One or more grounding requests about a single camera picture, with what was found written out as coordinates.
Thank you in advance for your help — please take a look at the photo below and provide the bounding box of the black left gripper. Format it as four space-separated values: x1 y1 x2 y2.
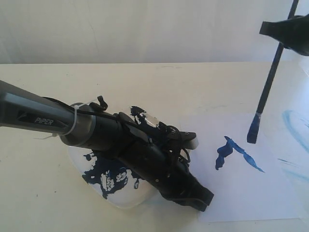
118 142 214 212

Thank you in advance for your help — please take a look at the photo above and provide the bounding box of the black paintbrush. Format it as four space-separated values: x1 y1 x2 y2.
246 0 300 144

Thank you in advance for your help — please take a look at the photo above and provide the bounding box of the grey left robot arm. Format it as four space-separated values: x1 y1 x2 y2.
0 82 214 211

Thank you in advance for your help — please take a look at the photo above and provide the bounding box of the white paper sheet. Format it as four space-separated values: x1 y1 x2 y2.
180 113 299 222

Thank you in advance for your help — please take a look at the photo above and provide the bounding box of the white square paint plate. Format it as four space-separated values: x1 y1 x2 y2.
66 104 200 209

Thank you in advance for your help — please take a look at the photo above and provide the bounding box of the white zip tie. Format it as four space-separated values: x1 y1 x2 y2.
33 100 97 141

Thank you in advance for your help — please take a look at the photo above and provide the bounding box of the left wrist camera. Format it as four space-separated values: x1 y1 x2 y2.
167 131 199 150

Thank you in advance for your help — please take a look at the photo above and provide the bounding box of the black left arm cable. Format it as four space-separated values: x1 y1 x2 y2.
43 96 191 177

